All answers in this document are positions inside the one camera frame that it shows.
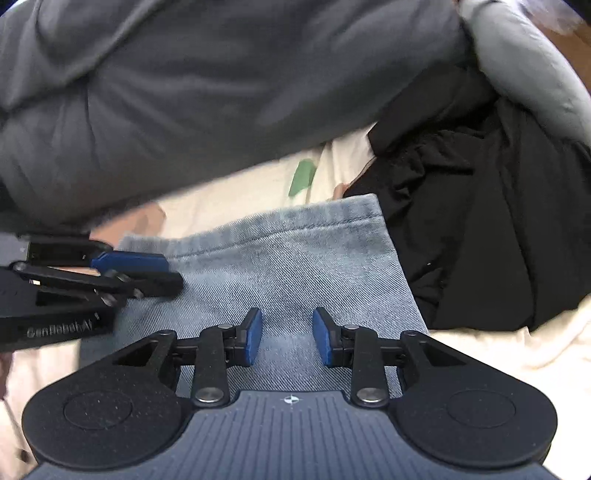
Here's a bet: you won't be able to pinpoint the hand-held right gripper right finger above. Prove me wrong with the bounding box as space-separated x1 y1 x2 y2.
311 307 465 409

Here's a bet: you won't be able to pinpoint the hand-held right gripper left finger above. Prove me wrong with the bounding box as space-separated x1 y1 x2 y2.
111 307 264 409

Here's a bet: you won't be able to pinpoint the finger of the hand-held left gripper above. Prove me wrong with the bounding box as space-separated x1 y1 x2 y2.
18 234 169 277
11 261 184 308

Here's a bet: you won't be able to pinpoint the blue denim pants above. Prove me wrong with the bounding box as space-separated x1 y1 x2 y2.
78 194 428 402

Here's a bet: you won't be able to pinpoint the black clothes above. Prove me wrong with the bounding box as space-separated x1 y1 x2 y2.
344 62 591 333

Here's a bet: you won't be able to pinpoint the cream bear print bedsheet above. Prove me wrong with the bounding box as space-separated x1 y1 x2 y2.
0 134 591 480

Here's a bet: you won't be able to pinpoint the dark grey pillow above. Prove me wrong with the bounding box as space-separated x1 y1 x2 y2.
0 0 476 232

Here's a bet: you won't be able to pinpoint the grey neck pillow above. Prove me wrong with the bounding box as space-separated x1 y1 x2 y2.
457 0 591 148

